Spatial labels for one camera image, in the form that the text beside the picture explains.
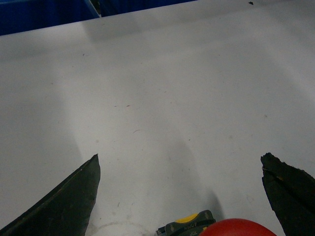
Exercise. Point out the red mushroom push button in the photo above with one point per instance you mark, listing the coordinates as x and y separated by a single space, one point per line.
204 224

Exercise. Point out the blue bin below shelf left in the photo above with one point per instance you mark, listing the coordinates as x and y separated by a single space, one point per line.
25 15

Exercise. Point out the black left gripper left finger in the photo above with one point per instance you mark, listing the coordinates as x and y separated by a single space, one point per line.
65 210

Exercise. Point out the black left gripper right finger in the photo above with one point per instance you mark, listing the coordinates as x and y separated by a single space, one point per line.
291 194

